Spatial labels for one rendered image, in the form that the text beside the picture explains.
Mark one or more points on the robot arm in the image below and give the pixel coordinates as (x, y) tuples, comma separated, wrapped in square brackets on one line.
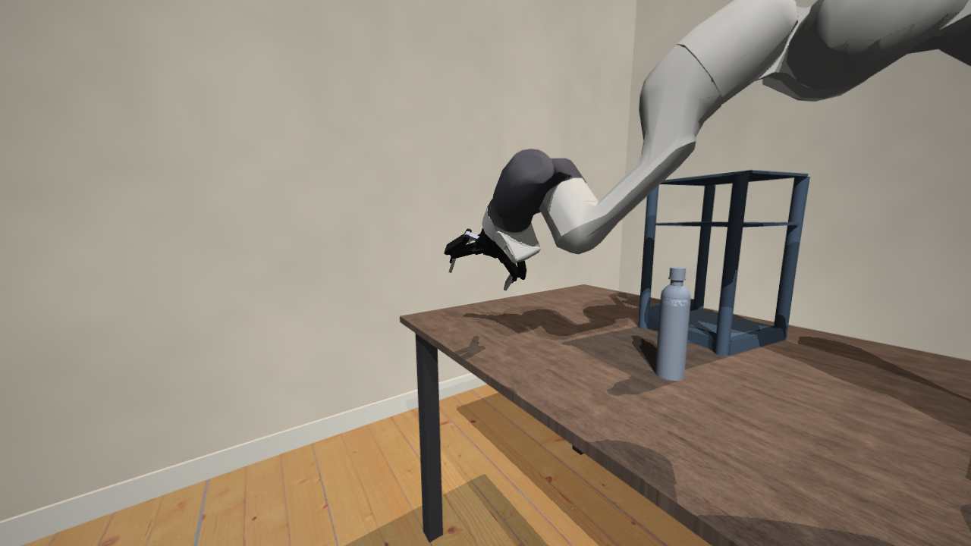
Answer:
[(839, 45)]

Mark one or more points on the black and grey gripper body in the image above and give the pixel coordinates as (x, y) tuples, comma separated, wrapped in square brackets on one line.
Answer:
[(488, 244)]

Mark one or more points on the dark blue shelving unit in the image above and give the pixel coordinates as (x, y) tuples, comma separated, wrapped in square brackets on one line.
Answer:
[(721, 331)]

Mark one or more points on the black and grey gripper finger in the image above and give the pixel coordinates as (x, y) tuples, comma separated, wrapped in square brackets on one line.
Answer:
[(516, 271), (459, 247)]

